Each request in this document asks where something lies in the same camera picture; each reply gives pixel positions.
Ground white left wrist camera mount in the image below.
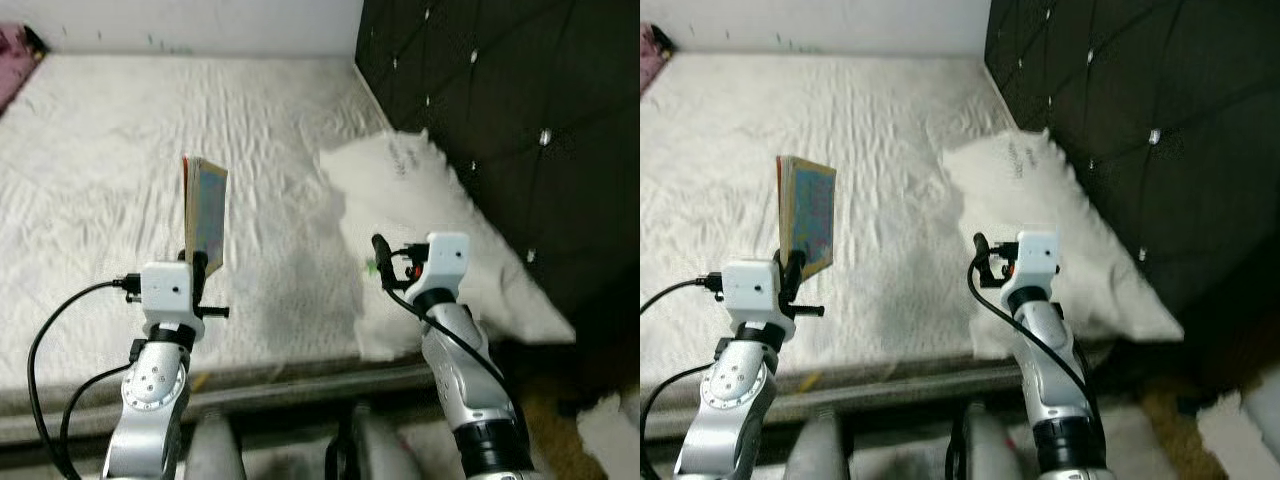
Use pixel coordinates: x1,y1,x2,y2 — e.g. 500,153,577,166
140,262,199,331
722,260,783,329

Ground silver robot right leg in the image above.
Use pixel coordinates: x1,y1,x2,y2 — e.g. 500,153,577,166
945,400,1026,480
335,400,421,480

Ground mauve cartoon print blanket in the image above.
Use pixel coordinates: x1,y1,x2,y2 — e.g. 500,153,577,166
0,25,46,113
640,25,673,96

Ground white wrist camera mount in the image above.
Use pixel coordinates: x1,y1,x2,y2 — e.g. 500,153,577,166
425,232,471,293
1018,230,1061,291
140,262,199,331
722,260,783,329

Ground colourful children's book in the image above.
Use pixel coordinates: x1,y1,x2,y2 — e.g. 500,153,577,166
182,155,229,276
777,155,838,283

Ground white pillow green tree print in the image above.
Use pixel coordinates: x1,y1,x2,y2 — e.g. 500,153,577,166
940,128,1186,361
315,128,576,363

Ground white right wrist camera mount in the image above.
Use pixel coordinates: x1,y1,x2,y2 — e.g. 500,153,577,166
425,232,471,293
1018,230,1061,291

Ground dark tufted headboard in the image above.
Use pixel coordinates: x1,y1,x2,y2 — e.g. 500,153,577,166
355,0,640,381
985,0,1280,381

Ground silver robot left leg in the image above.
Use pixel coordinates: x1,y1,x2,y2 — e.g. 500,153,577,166
185,412,246,480
785,410,851,480

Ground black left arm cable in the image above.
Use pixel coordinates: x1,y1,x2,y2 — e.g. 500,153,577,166
28,275,143,480
640,272,725,480

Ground white quilted mattress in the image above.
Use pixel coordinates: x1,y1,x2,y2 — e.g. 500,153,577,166
0,52,576,441
640,52,1186,441

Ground brown floor mat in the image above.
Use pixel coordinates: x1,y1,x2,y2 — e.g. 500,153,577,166
525,375,591,480
1140,380,1216,480

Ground white cloth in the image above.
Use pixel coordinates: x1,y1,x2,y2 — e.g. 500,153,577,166
1195,385,1280,480
578,390,640,480

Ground silver robot leg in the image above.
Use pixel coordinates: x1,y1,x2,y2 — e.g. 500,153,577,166
785,410,851,480
945,400,1026,480
335,400,421,480
185,412,246,480

